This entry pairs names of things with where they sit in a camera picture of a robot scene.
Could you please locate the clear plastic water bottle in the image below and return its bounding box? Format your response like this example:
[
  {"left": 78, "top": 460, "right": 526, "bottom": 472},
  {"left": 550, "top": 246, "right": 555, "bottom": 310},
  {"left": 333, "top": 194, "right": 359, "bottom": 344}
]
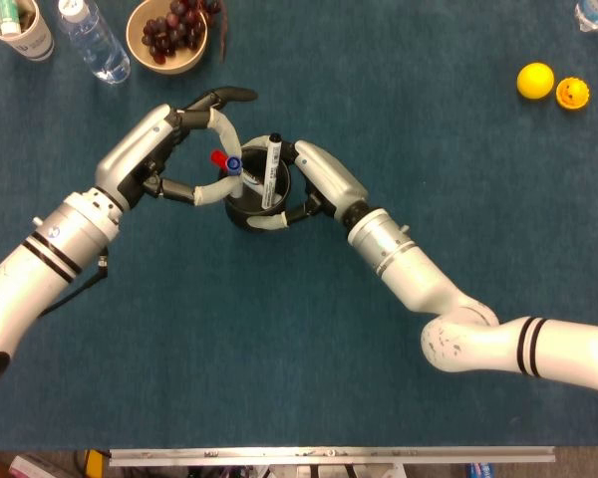
[{"left": 57, "top": 0, "right": 132, "bottom": 85}]

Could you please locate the aluminium table edge rail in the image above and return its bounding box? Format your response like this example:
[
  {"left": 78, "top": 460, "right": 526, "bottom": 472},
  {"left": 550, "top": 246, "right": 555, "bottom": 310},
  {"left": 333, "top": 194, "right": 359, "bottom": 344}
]
[{"left": 108, "top": 446, "right": 557, "bottom": 468}]

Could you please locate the yellow toy duck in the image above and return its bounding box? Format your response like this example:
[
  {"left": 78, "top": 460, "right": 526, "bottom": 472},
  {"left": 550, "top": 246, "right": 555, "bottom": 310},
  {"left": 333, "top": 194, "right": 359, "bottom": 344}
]
[{"left": 555, "top": 77, "right": 591, "bottom": 111}]

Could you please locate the red grape bunch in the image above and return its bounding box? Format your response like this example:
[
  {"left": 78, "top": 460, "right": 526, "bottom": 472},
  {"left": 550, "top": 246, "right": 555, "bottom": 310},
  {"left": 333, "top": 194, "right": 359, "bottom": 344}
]
[{"left": 141, "top": 0, "right": 224, "bottom": 65}]

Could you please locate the beige bowl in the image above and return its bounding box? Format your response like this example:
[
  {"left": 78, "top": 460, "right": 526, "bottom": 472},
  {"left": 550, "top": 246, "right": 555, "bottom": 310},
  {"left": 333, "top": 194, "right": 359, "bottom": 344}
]
[{"left": 125, "top": 0, "right": 209, "bottom": 76}]

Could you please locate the black-capped white marker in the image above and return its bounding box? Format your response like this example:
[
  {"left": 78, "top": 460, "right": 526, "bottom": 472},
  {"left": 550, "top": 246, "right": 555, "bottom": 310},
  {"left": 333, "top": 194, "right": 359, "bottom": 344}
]
[{"left": 261, "top": 132, "right": 283, "bottom": 210}]

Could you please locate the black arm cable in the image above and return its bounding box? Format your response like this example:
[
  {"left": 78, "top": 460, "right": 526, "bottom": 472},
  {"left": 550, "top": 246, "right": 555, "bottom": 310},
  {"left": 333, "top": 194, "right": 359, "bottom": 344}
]
[{"left": 39, "top": 248, "right": 111, "bottom": 320}]

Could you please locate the blue felt table mat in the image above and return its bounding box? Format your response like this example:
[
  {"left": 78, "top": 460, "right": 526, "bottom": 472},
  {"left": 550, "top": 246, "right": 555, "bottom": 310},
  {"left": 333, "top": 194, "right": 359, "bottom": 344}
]
[{"left": 0, "top": 0, "right": 598, "bottom": 452}]

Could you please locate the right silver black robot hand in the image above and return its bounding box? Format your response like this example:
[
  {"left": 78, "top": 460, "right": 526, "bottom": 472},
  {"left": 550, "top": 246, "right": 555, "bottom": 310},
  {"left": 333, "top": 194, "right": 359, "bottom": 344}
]
[{"left": 246, "top": 138, "right": 370, "bottom": 234}]

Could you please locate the green white toothpaste tube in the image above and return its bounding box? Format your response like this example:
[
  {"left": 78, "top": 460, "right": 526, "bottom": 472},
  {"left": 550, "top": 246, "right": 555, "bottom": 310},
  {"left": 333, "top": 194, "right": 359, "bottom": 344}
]
[{"left": 0, "top": 0, "right": 29, "bottom": 36}]

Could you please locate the white paper cup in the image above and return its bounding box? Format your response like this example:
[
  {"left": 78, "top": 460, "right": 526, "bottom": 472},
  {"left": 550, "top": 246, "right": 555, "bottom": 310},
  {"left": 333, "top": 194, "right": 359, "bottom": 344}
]
[{"left": 0, "top": 0, "right": 56, "bottom": 63}]

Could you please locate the pink box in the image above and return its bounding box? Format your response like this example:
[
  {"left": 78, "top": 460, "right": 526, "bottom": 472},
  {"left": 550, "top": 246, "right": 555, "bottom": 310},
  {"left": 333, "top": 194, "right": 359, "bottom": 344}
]
[{"left": 8, "top": 453, "right": 61, "bottom": 478}]

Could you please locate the thin brown stick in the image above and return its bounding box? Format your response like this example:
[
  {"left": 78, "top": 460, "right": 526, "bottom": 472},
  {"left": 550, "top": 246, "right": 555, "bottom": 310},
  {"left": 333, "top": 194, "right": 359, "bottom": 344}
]
[{"left": 217, "top": 9, "right": 229, "bottom": 64}]

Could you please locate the yellow floor object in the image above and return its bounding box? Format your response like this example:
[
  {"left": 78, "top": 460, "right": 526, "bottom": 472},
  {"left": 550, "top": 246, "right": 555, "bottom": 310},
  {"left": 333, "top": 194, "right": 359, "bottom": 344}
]
[{"left": 83, "top": 449, "right": 106, "bottom": 478}]

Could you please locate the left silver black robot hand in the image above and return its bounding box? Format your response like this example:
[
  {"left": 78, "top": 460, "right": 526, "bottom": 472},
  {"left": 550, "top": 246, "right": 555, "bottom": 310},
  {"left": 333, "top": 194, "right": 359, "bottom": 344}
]
[{"left": 94, "top": 87, "right": 259, "bottom": 213}]

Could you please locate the yellow ball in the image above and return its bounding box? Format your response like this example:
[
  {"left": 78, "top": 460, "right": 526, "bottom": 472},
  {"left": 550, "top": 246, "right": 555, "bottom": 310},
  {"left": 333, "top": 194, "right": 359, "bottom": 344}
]
[{"left": 516, "top": 62, "right": 556, "bottom": 100}]

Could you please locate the red-capped white marker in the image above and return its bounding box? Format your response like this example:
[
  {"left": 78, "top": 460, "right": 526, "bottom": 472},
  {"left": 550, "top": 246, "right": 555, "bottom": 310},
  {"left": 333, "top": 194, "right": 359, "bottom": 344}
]
[{"left": 209, "top": 149, "right": 264, "bottom": 194}]

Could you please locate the blue-capped white marker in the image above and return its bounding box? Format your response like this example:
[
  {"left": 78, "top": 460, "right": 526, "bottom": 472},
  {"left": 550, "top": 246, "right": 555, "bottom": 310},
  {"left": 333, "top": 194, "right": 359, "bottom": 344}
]
[{"left": 225, "top": 155, "right": 245, "bottom": 198}]

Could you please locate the blue-labelled water bottle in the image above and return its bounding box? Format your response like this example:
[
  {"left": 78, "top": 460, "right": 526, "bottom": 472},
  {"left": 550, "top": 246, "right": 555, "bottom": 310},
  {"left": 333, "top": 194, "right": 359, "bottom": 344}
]
[{"left": 573, "top": 0, "right": 598, "bottom": 34}]

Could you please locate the black mesh pen holder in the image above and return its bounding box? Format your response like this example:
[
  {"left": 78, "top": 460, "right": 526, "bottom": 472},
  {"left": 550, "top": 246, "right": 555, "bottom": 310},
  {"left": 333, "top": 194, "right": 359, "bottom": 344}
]
[{"left": 223, "top": 146, "right": 292, "bottom": 231}]

